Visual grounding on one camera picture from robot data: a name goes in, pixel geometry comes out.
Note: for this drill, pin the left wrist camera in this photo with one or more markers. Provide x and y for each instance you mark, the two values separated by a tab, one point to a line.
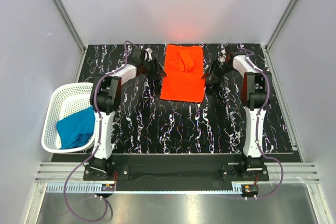
139	56

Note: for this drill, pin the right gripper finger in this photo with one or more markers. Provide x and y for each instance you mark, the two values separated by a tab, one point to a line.
213	80
209	73

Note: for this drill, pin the blue t-shirt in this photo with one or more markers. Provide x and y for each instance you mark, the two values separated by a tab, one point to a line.
77	129

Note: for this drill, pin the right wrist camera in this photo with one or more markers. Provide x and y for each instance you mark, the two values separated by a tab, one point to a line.
227	54

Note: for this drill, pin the orange t-shirt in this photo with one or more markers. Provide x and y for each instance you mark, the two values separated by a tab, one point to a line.
184	70

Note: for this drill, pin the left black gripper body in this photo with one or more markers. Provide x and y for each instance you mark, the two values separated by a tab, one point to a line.
148	66

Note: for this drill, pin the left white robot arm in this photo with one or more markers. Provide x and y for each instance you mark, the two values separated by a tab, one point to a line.
106	99

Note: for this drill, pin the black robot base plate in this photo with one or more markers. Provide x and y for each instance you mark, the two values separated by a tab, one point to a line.
201	170

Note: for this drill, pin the white plastic laundry basket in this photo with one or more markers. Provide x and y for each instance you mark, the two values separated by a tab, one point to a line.
65	101

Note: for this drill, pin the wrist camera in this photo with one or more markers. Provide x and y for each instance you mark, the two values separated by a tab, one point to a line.
227	54
139	56

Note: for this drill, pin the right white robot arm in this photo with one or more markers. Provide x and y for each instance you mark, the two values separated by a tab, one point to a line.
255	95

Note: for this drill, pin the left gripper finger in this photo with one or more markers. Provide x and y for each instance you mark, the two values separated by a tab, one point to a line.
159	69
154	75

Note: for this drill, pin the slotted cable duct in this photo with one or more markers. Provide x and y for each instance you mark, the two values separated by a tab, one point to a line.
124	188

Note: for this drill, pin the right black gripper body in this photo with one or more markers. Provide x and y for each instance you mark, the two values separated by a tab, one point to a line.
220	68

